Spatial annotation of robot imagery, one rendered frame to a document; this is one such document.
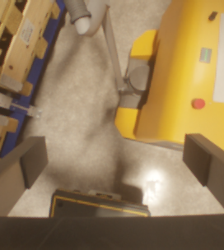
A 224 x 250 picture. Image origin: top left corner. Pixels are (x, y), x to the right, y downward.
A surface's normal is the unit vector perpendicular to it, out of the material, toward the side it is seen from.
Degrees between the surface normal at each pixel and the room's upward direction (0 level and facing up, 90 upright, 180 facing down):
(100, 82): 0
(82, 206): 0
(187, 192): 0
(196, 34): 14
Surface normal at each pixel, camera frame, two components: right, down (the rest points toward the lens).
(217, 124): -0.13, -0.12
